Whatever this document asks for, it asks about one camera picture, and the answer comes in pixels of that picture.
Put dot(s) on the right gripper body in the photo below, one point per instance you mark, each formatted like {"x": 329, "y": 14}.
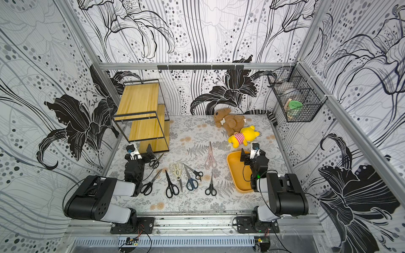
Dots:
{"x": 250, "y": 159}

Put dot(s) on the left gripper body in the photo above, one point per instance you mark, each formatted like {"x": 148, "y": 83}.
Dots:
{"x": 141, "y": 162}

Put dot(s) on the beige scissors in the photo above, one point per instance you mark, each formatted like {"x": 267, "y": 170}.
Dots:
{"x": 176, "y": 169}

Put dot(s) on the pink scissors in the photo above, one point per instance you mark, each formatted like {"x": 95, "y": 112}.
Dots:
{"x": 210, "y": 161}

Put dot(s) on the blue handled scissors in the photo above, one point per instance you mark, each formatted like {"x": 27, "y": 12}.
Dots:
{"x": 191, "y": 183}

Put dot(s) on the small black scissors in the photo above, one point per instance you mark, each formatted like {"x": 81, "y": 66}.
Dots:
{"x": 198, "y": 174}
{"x": 155, "y": 162}

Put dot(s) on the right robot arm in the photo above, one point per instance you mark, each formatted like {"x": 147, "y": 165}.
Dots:
{"x": 284, "y": 192}

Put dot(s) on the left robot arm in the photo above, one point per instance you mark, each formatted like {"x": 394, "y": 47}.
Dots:
{"x": 93, "y": 198}

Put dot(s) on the orange storage box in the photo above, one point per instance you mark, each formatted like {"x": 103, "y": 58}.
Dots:
{"x": 240, "y": 173}

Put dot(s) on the long black scissors left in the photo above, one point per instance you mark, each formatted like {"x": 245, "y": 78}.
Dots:
{"x": 147, "y": 188}

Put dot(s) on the yellow plush toy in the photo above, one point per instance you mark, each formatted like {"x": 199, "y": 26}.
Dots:
{"x": 245, "y": 135}

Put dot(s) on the brown teddy bear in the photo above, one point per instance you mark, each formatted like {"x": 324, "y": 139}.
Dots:
{"x": 230, "y": 122}

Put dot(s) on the striped plush tail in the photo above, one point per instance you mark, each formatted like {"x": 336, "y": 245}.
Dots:
{"x": 270, "y": 115}

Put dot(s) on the wooden two-tier shelf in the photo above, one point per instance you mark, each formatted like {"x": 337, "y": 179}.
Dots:
{"x": 142, "y": 116}

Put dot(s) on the floral table mat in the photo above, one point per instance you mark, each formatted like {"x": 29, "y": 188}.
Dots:
{"x": 189, "y": 141}

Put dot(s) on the green lidded container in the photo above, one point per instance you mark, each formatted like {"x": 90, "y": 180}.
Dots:
{"x": 294, "y": 109}

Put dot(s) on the small circuit board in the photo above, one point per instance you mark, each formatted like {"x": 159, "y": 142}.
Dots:
{"x": 131, "y": 242}

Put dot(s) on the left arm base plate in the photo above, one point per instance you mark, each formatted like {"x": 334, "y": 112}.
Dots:
{"x": 143, "y": 225}

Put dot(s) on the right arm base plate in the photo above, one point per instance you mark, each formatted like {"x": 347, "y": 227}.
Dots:
{"x": 245, "y": 225}

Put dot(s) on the white cable duct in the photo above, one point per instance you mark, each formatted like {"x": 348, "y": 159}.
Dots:
{"x": 169, "y": 241}

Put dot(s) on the black wire basket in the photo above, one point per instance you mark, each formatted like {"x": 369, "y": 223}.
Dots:
{"x": 292, "y": 83}

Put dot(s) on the black wall rail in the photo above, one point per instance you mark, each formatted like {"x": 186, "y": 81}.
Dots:
{"x": 201, "y": 67}

